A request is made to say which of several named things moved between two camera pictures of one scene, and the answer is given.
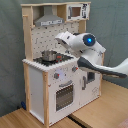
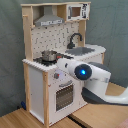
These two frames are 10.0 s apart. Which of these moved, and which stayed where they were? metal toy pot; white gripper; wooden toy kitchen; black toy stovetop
Moved: white gripper
Stayed: metal toy pot; black toy stovetop; wooden toy kitchen
